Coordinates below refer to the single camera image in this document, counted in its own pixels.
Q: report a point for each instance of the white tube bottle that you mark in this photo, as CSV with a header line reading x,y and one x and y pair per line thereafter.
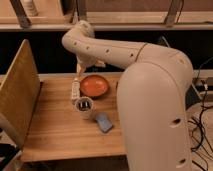
x,y
75,90

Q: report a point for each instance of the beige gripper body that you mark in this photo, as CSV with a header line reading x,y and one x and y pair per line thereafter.
x,y
85,61

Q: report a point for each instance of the orange bowl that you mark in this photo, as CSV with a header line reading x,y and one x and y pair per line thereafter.
x,y
94,86

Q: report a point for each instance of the wooden shelf rail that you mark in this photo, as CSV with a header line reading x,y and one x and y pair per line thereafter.
x,y
107,14

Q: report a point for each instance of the blue sponge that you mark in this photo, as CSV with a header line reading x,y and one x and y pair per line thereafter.
x,y
103,122

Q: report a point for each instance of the white cup with batteries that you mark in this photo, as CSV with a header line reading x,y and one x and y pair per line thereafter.
x,y
84,105

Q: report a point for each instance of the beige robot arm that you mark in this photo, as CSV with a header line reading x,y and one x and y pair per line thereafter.
x,y
150,97

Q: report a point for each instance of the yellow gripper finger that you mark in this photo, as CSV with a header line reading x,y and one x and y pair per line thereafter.
x,y
100,64
79,71

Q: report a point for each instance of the wooden side board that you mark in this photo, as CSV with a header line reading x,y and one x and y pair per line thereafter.
x,y
19,91

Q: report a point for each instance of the wooden table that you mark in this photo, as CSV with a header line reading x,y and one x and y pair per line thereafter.
x,y
58,131

